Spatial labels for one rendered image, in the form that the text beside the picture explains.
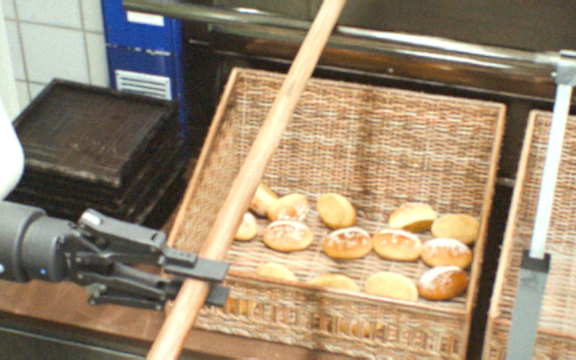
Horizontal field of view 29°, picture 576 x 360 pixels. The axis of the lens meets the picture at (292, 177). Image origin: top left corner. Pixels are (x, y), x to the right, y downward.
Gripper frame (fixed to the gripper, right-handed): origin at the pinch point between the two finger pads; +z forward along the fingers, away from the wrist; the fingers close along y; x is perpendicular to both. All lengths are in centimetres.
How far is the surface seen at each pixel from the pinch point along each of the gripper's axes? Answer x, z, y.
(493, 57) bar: -61, 26, 1
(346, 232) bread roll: -75, 1, 53
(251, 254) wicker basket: -70, -17, 59
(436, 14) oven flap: -99, 11, 16
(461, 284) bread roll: -69, 25, 56
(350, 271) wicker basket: -70, 3, 59
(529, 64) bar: -61, 31, 2
